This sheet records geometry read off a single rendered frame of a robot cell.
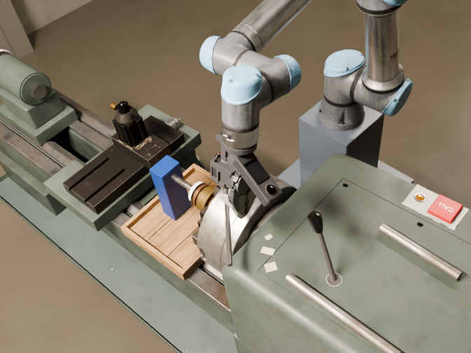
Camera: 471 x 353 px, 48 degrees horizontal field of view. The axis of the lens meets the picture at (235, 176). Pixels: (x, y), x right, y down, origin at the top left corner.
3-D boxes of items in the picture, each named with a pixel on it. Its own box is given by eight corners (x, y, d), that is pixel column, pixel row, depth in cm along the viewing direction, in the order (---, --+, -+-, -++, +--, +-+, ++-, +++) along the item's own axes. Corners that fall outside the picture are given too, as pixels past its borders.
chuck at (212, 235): (299, 212, 168) (280, 160, 142) (238, 293, 159) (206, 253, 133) (277, 199, 172) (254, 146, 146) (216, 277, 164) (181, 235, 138)
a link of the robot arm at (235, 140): (267, 122, 106) (239, 139, 101) (265, 141, 109) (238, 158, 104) (239, 107, 110) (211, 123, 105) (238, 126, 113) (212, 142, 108)
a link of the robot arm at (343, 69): (337, 75, 173) (338, 40, 163) (373, 90, 167) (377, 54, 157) (315, 95, 168) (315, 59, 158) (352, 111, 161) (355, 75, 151)
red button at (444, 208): (462, 209, 128) (463, 204, 126) (450, 226, 125) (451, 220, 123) (438, 198, 131) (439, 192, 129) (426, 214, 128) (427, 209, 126)
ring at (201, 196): (229, 188, 156) (207, 174, 161) (208, 208, 152) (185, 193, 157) (233, 206, 163) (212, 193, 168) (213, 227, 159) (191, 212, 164)
